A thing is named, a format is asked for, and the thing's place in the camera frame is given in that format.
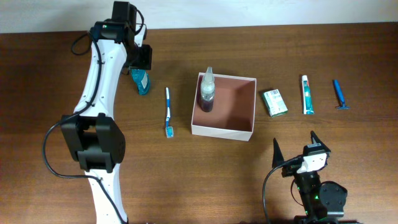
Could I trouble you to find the green white soap box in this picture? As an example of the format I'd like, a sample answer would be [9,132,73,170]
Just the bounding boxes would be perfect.
[261,89,288,118]

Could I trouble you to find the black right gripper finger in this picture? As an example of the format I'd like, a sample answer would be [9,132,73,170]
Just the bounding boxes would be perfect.
[310,131,331,154]
[272,138,285,168]

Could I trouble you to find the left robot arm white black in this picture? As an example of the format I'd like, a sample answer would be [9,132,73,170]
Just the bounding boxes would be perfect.
[60,1,152,223]

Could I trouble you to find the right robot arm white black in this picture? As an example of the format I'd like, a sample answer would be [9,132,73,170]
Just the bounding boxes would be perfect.
[272,131,348,223]

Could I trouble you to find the clear purple soap pump bottle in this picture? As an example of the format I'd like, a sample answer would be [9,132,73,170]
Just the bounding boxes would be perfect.
[200,67,215,112]

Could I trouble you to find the blue disposable razor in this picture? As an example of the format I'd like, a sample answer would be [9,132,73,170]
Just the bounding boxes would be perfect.
[333,80,349,110]

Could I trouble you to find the blue white toothbrush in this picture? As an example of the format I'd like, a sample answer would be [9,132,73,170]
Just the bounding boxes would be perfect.
[165,87,174,138]

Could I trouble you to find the white toothpaste tube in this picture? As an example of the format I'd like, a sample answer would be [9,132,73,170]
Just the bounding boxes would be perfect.
[302,75,315,114]

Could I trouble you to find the white cardboard box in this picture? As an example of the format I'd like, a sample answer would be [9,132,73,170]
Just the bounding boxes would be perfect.
[190,72,257,141]

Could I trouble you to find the blue mouthwash bottle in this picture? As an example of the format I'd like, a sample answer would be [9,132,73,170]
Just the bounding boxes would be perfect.
[131,69,150,95]

